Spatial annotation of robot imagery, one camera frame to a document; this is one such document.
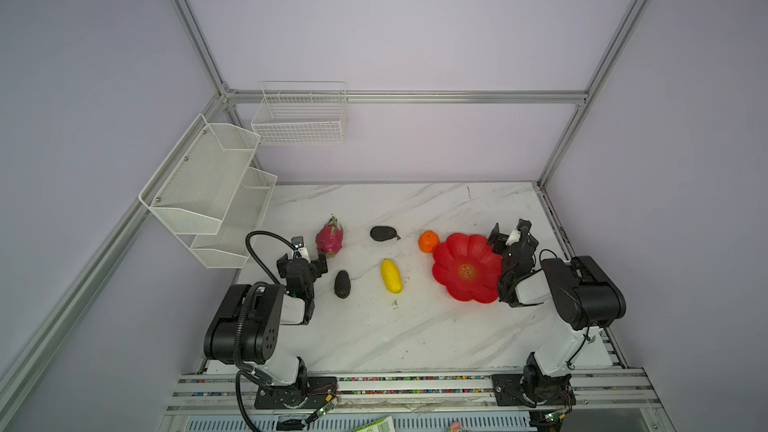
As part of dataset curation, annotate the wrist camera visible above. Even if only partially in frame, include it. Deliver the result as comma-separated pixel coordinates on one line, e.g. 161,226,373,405
505,230,520,246
295,246,310,261

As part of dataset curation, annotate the yellow fake fruit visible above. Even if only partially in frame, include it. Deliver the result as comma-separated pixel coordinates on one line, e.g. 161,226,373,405
380,259,403,294

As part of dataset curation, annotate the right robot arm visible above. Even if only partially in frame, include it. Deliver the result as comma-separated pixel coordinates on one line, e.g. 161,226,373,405
487,219,626,408

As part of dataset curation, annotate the pink dragon fruit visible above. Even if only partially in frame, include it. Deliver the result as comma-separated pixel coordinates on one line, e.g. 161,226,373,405
315,216,344,257

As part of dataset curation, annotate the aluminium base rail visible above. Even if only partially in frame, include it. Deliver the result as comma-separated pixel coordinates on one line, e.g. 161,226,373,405
157,368,676,432

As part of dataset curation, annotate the dark avocado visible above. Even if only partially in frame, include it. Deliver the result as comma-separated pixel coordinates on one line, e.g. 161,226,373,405
334,270,351,299
369,225,401,242

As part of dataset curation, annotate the white mesh lower shelf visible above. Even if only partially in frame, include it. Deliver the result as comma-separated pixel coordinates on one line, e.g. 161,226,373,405
191,167,277,269

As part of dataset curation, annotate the white mesh upper shelf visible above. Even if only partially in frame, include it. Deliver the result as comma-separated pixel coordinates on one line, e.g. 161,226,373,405
138,115,260,235

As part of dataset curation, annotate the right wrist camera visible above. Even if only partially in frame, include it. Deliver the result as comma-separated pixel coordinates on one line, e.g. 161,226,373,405
505,230,520,246

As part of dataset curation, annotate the orange fake fruit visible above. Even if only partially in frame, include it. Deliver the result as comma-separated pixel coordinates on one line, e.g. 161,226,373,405
418,230,440,254

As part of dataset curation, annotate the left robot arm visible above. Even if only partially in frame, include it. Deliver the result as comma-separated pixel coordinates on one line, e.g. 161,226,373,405
203,236,338,410

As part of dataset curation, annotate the red flower-shaped fruit bowl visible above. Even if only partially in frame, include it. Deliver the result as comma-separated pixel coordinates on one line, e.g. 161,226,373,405
432,233,502,304

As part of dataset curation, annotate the white mesh shelf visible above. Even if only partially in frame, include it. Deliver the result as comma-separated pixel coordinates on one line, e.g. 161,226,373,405
191,167,277,269
138,115,260,235

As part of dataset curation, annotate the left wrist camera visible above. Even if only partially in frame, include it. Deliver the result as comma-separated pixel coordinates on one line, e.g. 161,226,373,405
295,246,310,261

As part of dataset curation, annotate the green white paper packet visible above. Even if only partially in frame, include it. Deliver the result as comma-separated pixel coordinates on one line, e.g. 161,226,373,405
353,416,395,432

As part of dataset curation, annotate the white wire basket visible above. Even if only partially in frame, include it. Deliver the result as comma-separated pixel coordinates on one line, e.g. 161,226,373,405
251,81,348,146

